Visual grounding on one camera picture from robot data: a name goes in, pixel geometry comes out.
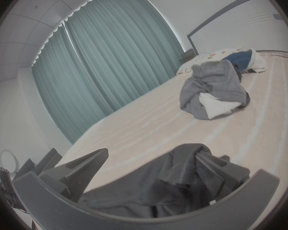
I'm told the black T-shirt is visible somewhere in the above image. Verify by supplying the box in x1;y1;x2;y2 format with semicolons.
78;143;231;218

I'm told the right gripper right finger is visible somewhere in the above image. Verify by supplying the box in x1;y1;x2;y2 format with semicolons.
196;152;251;204

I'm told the pile of clothes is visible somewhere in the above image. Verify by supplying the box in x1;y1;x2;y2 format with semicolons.
180;49;267;120

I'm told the black chest of drawers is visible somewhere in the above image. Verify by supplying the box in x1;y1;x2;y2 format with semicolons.
14;148;63;180

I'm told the round white mirror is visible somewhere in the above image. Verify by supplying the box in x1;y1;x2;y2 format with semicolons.
0;149;21;175

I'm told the grey bedside table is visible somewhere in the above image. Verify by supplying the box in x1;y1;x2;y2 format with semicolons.
181;49;198;62

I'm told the bed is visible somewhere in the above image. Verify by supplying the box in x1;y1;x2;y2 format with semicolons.
54;0;288;221

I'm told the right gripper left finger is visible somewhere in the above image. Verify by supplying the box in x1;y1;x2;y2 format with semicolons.
40;148;109;203

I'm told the white printed pillow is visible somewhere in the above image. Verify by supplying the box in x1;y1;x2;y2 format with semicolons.
176;47;241;76

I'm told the blue-green curtain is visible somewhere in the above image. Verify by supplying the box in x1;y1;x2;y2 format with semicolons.
64;0;186;114
31;23;116;145

